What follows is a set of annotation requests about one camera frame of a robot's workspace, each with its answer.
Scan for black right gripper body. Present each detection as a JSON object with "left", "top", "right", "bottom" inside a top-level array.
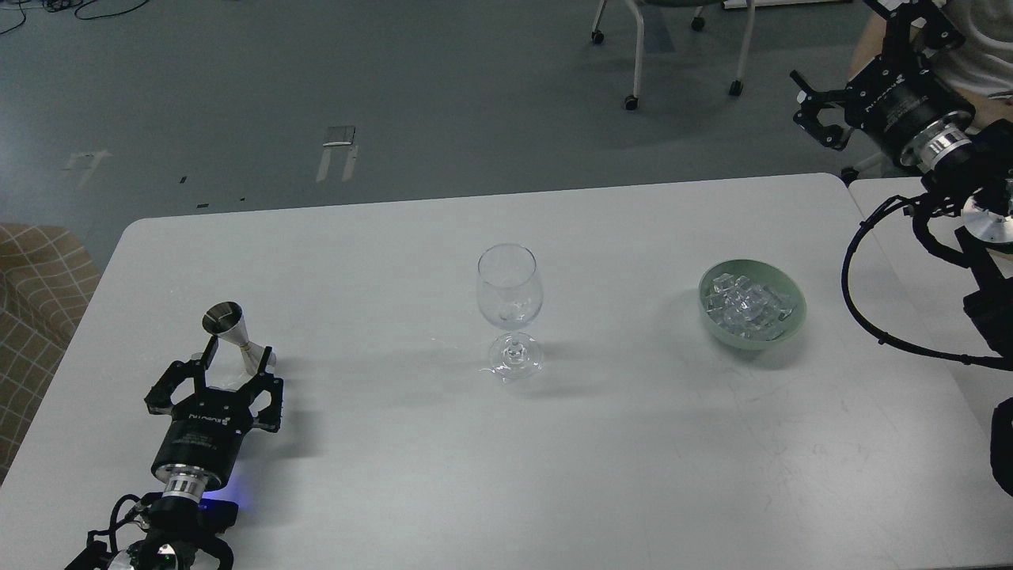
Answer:
[{"left": 845, "top": 55, "right": 976, "bottom": 167}]

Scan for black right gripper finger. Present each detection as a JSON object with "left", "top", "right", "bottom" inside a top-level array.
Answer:
[
  {"left": 790, "top": 70, "right": 859, "bottom": 151},
  {"left": 866, "top": 1, "right": 966, "bottom": 69}
]

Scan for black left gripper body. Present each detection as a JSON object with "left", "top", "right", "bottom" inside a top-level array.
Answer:
[{"left": 150, "top": 387, "right": 253, "bottom": 488}]

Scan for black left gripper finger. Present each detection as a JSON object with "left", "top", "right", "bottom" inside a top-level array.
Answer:
[
  {"left": 144, "top": 335, "right": 218, "bottom": 415},
  {"left": 236, "top": 346, "right": 283, "bottom": 433}
]

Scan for steel cocktail jigger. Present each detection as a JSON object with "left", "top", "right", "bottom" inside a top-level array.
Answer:
[{"left": 200, "top": 302, "right": 276, "bottom": 375}]

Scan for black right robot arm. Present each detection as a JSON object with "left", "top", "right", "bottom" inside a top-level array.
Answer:
[{"left": 790, "top": 1, "right": 1012, "bottom": 371}]

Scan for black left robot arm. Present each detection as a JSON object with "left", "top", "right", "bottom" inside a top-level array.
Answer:
[{"left": 69, "top": 336, "right": 283, "bottom": 569}]

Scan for clear ice cubes pile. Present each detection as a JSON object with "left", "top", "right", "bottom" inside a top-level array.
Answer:
[{"left": 704, "top": 273, "right": 801, "bottom": 340}]

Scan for clear wine glass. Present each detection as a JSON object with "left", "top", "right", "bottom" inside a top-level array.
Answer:
[{"left": 476, "top": 243, "right": 545, "bottom": 382}]

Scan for seated person white shirt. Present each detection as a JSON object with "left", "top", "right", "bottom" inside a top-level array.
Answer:
[{"left": 931, "top": 1, "right": 1012, "bottom": 131}]

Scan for white rolling chair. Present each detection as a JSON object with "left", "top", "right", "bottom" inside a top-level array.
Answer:
[{"left": 615, "top": 1, "right": 759, "bottom": 112}]

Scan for beige checkered sofa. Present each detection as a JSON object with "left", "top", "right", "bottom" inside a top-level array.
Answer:
[{"left": 1, "top": 222, "right": 101, "bottom": 477}]

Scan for green bowl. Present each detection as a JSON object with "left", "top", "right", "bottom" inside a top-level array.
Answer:
[{"left": 696, "top": 259, "right": 808, "bottom": 352}]

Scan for black floor cables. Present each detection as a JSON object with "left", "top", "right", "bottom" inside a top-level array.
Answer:
[{"left": 0, "top": 0, "right": 151, "bottom": 32}]

